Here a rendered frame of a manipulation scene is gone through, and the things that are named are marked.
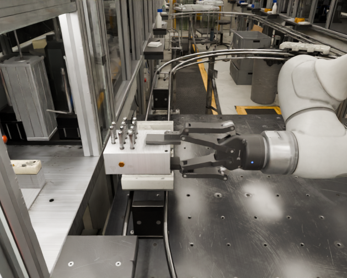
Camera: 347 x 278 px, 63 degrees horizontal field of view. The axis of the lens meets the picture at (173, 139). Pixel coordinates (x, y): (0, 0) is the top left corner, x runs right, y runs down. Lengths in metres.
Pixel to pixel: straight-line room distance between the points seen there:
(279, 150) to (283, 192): 0.54
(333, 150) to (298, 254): 0.40
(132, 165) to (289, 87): 0.38
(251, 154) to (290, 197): 0.55
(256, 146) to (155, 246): 0.45
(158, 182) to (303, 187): 0.60
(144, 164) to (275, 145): 0.25
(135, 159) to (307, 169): 0.33
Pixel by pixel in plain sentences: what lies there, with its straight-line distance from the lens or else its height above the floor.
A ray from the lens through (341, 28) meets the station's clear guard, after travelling 3.27.
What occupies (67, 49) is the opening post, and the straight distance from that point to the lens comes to 0.73.
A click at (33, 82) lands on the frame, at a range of 0.86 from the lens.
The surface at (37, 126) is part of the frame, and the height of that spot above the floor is 0.97.
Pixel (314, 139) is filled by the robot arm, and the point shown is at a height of 1.08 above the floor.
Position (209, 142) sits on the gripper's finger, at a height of 1.07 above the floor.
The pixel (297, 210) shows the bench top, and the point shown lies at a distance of 1.05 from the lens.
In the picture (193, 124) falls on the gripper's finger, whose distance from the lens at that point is 0.55.
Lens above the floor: 1.35
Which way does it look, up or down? 29 degrees down
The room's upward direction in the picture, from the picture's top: straight up
